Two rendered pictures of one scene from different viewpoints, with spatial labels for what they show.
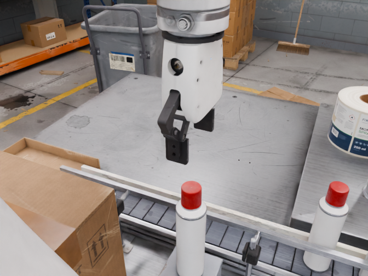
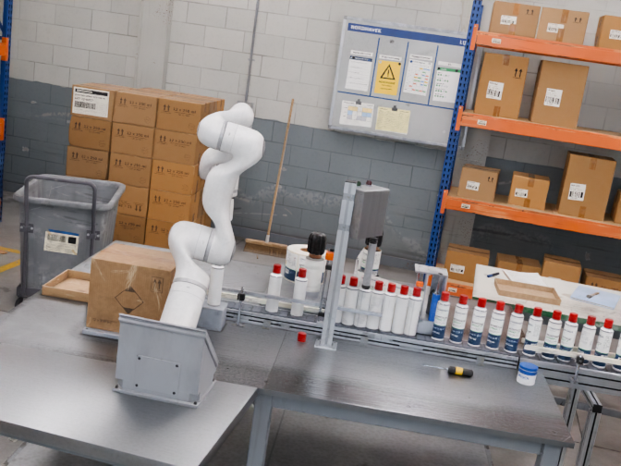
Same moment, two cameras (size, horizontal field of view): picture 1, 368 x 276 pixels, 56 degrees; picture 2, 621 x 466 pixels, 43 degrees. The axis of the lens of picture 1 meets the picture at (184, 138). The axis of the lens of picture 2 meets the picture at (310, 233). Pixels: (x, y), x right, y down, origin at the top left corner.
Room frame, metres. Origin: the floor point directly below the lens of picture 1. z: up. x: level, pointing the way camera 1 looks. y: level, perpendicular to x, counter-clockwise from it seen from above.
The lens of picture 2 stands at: (-2.55, 0.71, 1.99)
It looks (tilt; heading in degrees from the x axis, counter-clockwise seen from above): 13 degrees down; 340
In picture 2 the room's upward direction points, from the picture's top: 8 degrees clockwise
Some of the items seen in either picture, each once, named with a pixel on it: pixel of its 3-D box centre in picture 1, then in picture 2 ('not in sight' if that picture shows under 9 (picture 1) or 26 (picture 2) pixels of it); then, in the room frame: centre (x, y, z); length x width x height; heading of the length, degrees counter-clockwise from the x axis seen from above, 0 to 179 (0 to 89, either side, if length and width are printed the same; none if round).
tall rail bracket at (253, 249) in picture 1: (251, 259); (240, 304); (0.45, -0.13, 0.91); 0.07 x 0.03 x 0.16; 156
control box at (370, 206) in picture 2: not in sight; (363, 211); (0.26, -0.53, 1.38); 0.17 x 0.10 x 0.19; 121
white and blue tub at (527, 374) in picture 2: not in sight; (527, 374); (-0.13, -1.15, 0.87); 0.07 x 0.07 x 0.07
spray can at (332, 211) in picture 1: (326, 227); (274, 288); (0.46, -0.27, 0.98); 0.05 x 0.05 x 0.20
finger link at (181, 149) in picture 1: (172, 145); not in sight; (0.37, 0.01, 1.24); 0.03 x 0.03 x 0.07; 65
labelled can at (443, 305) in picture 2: not in sight; (441, 315); (0.18, -0.91, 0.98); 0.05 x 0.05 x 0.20
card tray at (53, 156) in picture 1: (30, 175); (89, 287); (0.79, 0.45, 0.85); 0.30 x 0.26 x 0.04; 66
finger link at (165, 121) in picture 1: (176, 105); not in sight; (0.38, 0.01, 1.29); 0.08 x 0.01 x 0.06; 155
